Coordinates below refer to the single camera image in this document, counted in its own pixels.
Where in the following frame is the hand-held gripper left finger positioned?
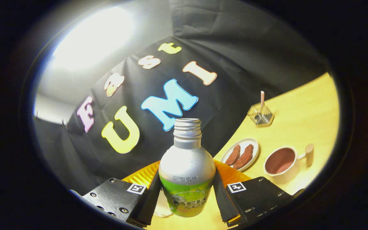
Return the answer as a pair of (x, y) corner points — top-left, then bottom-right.
(71, 161), (161, 228)

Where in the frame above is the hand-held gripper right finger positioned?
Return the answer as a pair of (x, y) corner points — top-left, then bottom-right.
(213, 160), (304, 227)

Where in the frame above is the silver green juice bottle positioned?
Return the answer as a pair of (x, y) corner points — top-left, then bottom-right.
(158, 118), (216, 218)

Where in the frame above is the cream cup with wooden handle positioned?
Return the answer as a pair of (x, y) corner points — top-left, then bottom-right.
(264, 143), (314, 184)

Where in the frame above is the brown meat slice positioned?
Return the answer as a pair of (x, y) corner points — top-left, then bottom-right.
(225, 145), (241, 166)
(233, 144), (255, 170)

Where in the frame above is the white round plate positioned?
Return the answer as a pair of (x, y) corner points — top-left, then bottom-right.
(220, 138), (260, 172)

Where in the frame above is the wooden table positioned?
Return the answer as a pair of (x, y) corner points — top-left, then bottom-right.
(146, 73), (340, 230)

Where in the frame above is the black backdrop cloth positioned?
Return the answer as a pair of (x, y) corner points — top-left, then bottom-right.
(34, 0), (328, 195)

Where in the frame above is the wire mesh holder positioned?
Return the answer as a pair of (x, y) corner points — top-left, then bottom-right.
(247, 103), (274, 127)

